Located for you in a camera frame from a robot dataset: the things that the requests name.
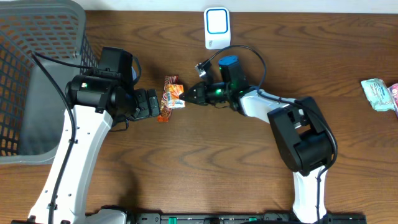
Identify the orange chocolate bar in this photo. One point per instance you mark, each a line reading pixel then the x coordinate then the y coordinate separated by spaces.
pixel 165 111

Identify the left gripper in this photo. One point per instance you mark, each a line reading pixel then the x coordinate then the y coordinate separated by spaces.
pixel 143 104

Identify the grey plastic basket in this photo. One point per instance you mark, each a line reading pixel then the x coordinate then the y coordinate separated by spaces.
pixel 32 112

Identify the orange tissue pack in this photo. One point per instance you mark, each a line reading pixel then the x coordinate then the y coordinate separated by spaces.
pixel 173 92

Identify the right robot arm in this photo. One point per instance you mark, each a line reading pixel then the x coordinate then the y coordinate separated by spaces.
pixel 305 142

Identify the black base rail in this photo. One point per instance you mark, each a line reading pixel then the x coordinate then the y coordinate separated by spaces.
pixel 217 218

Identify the green toilet wipes pack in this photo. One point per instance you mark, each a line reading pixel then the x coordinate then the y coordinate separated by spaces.
pixel 377 94

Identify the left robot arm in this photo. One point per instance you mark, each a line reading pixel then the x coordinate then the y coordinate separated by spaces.
pixel 94 102

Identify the white barcode scanner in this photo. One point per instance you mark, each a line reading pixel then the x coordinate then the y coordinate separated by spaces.
pixel 217 28

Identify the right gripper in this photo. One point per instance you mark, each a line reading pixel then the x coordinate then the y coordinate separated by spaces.
pixel 201 97

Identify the purple red liner pack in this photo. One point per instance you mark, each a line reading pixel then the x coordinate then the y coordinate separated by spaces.
pixel 393 90

